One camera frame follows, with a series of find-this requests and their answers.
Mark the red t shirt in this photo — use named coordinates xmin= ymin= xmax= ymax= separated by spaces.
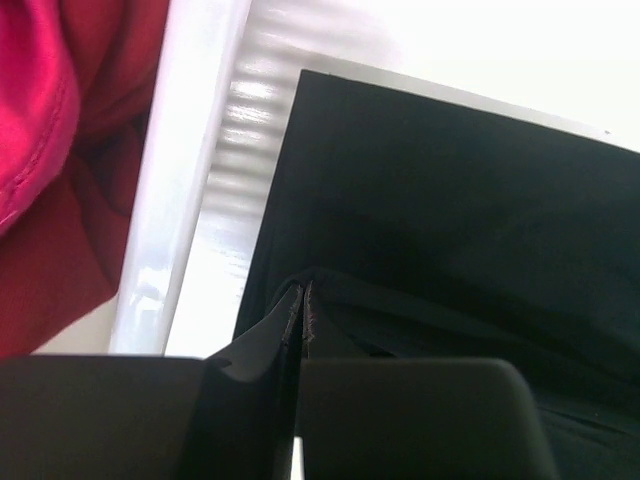
xmin=1 ymin=1 xmax=169 ymax=356

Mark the black t shirt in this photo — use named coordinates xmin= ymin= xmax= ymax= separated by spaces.
xmin=235 ymin=71 xmax=639 ymax=479

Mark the magenta t shirt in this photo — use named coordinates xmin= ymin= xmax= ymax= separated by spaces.
xmin=1 ymin=1 xmax=80 ymax=232

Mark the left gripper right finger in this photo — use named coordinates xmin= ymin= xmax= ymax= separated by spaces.
xmin=302 ymin=280 xmax=393 ymax=360

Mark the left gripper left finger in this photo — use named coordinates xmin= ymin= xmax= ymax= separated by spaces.
xmin=206 ymin=284 xmax=304 ymax=384

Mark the white plastic basket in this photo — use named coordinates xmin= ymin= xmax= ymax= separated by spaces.
xmin=40 ymin=1 xmax=311 ymax=357

